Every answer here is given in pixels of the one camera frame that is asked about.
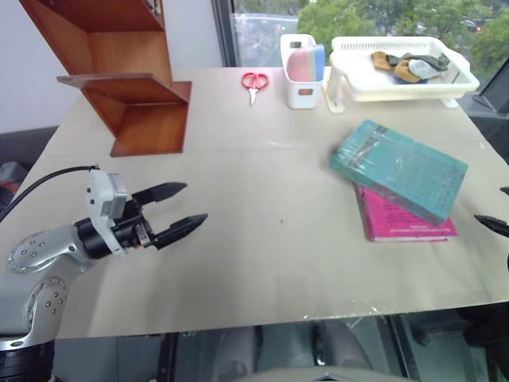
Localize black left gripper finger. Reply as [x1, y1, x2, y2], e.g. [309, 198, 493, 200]
[152, 212, 209, 251]
[130, 181, 188, 209]

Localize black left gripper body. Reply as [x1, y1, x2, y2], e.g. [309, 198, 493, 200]
[112, 198, 159, 250]

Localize magenta book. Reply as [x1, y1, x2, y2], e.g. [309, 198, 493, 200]
[354, 184, 459, 243]

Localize teal book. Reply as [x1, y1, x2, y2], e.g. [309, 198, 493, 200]
[328, 119, 469, 226]

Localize wooden zigzag shelf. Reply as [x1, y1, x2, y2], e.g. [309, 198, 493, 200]
[18, 0, 193, 158]

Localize black monitor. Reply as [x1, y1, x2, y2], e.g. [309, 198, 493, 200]
[457, 58, 509, 164]

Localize dark green cloth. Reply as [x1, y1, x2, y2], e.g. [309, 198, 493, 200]
[387, 52, 451, 73]

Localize mustard yellow cloth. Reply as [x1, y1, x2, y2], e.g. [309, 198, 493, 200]
[394, 61, 422, 84]

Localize white plastic storage bin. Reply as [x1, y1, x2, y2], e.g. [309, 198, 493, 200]
[279, 33, 328, 110]

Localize brown cloth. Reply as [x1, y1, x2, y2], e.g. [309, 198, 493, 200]
[371, 51, 395, 73]

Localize white plastic dish rack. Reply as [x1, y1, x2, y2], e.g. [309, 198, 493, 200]
[325, 36, 481, 115]

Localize blue and cream sponge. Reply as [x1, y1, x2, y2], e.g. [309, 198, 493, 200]
[311, 44, 327, 80]

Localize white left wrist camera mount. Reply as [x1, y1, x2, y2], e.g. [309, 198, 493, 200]
[84, 168, 130, 255]

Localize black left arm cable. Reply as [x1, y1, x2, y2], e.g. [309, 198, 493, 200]
[0, 165, 98, 223]

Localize red handled scissors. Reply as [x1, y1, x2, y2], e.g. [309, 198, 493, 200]
[240, 72, 270, 107]

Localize dark window frame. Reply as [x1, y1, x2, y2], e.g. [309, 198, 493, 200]
[212, 0, 239, 68]

